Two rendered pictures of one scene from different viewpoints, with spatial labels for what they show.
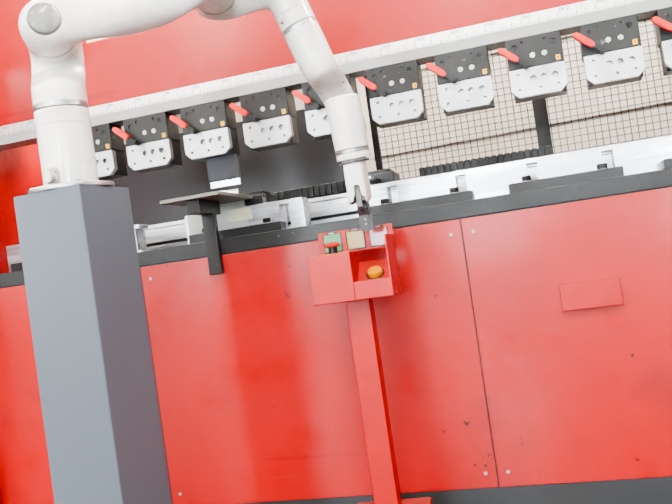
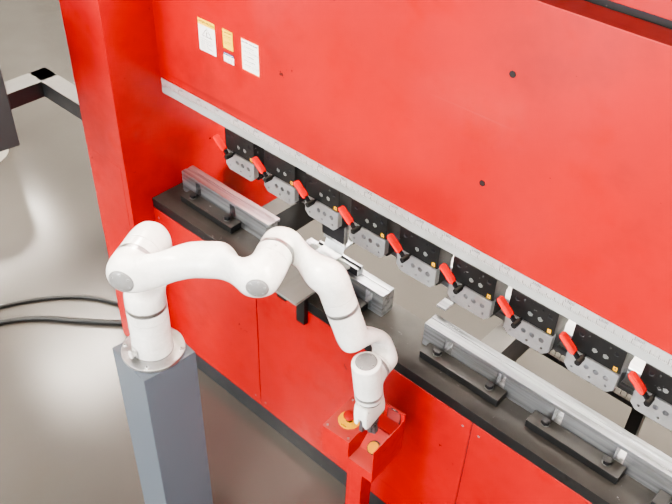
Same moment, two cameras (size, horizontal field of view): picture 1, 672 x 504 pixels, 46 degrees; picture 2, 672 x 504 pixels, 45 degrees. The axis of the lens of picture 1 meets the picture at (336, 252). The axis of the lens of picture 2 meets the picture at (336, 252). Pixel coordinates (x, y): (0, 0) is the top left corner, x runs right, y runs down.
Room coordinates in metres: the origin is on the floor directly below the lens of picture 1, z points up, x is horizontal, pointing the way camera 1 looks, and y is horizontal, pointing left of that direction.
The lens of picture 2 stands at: (0.52, -0.66, 2.82)
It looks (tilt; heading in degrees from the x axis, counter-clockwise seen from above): 40 degrees down; 26
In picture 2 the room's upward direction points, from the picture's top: 2 degrees clockwise
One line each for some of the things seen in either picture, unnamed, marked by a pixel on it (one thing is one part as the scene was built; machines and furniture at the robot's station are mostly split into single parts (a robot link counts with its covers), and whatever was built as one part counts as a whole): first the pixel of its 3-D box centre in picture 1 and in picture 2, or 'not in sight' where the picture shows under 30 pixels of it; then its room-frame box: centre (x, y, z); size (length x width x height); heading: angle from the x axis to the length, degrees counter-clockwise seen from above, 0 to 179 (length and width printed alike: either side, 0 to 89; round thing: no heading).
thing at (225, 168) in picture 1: (223, 171); (335, 231); (2.48, 0.31, 1.09); 0.10 x 0.02 x 0.10; 75
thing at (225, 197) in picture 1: (208, 199); (304, 273); (2.34, 0.35, 1.00); 0.26 x 0.18 x 0.01; 165
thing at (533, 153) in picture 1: (484, 163); not in sight; (2.67, -0.54, 1.02); 0.44 x 0.06 x 0.04; 75
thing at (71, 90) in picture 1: (56, 63); (146, 266); (1.84, 0.58, 1.30); 0.19 x 0.12 x 0.24; 12
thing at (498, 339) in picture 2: not in sight; (530, 320); (2.69, -0.37, 0.81); 0.64 x 0.08 x 0.14; 165
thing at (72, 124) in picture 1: (67, 151); (150, 327); (1.80, 0.57, 1.09); 0.19 x 0.19 x 0.18
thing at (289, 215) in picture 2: not in sight; (315, 197); (2.96, 0.65, 0.81); 0.64 x 0.08 x 0.14; 165
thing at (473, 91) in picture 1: (465, 81); (537, 315); (2.28, -0.44, 1.22); 0.15 x 0.09 x 0.17; 75
